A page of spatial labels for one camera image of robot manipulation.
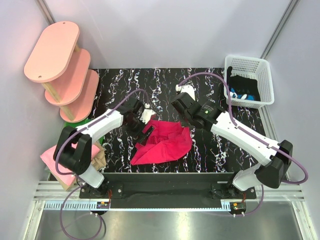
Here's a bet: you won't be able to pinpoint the folded beige t shirt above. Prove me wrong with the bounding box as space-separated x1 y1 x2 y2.
56 143 107 191

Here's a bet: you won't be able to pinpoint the black marble pattern mat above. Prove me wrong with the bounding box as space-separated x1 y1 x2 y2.
89 68 257 173

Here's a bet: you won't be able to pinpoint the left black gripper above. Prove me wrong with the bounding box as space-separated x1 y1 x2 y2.
123 114 154 146

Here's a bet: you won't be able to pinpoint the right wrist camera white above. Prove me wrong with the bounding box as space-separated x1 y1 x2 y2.
175 84 196 101

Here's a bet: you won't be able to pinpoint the purple cable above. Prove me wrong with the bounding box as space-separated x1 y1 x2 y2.
175 72 309 216
54 88 151 240

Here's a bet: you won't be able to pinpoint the folded pink t shirt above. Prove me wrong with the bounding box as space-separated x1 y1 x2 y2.
40 144 100 190

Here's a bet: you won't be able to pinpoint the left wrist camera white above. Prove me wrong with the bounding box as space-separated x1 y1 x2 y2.
139 103 156 124

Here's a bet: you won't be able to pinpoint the blue white garment in basket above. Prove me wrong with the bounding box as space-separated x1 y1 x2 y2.
228 86 255 101

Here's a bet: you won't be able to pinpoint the green folder with label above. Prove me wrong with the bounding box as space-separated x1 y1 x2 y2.
64 118 105 145

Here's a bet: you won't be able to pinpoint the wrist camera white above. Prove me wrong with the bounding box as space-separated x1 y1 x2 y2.
175 84 196 101
139 103 156 124

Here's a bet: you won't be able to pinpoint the white plastic basket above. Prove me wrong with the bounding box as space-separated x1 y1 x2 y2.
224 55 275 109

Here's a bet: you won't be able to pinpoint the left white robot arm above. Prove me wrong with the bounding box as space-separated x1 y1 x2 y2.
53 98 156 198

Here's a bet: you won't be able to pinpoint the pink three-tier shelf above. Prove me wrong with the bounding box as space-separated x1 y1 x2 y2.
24 21 99 123

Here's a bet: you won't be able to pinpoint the red t shirt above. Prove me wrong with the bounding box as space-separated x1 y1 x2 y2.
130 120 192 166

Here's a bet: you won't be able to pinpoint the aluminium rail frame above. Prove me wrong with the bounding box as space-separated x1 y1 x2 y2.
22 109 318 240

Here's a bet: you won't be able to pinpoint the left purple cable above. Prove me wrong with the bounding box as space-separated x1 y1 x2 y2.
54 88 151 240

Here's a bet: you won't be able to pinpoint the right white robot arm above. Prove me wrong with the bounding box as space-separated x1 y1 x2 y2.
171 92 293 199

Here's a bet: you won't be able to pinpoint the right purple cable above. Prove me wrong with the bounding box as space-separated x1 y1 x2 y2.
175 72 309 216

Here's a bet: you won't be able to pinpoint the black clothes in basket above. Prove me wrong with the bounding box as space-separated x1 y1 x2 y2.
226 66 261 102

